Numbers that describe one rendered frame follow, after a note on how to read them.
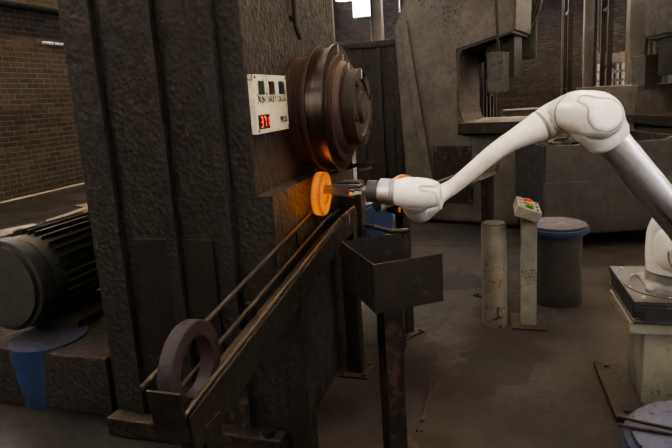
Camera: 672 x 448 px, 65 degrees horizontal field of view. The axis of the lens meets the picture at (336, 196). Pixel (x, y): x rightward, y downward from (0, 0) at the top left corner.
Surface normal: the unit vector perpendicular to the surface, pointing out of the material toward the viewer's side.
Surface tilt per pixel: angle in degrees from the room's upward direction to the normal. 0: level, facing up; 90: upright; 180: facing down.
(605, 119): 85
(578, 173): 90
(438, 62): 90
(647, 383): 90
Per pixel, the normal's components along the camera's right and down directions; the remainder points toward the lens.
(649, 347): -0.26, 0.19
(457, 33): -0.51, 0.18
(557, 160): -0.03, 0.18
